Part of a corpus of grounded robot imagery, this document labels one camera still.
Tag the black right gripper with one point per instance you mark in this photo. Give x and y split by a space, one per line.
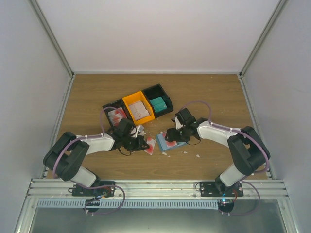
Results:
173 137

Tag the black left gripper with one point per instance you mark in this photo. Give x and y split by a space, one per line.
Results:
138 146

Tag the red white card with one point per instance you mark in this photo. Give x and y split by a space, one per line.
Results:
167 144
151 143

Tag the teal card holder wallet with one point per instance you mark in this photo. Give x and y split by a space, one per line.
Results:
159 140

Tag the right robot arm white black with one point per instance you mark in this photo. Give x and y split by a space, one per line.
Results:
247 149

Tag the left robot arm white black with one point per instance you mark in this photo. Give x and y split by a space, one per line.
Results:
66 156

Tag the white cards in orange bin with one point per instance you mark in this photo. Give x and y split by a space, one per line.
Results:
138 110

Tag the stack of teal cards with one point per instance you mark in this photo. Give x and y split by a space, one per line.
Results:
158 104

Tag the black bin with teal cards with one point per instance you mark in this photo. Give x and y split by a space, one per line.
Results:
158 91

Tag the red white cards stack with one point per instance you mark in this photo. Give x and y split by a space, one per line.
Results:
116 115

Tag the black bin with red cards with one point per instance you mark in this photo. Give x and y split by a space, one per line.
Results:
115 105

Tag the orange plastic bin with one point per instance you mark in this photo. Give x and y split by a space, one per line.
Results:
139 96

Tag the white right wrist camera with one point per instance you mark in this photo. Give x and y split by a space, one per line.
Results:
178 125

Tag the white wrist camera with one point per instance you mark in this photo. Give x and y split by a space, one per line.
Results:
139 130
178 125

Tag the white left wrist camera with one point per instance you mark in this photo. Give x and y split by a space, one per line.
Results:
139 130

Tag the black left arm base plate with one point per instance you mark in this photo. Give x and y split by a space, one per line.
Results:
107 191

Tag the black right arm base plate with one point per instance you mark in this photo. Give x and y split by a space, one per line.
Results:
213 189

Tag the grey slotted cable duct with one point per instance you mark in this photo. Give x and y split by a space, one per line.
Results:
131 203

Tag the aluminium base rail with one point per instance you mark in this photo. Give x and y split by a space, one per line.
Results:
160 189

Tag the aluminium frame post left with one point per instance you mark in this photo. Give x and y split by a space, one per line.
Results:
43 21

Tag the aluminium frame post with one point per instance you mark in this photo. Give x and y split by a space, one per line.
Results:
264 34
43 21

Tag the aluminium frame post right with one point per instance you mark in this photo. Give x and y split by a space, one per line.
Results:
264 34

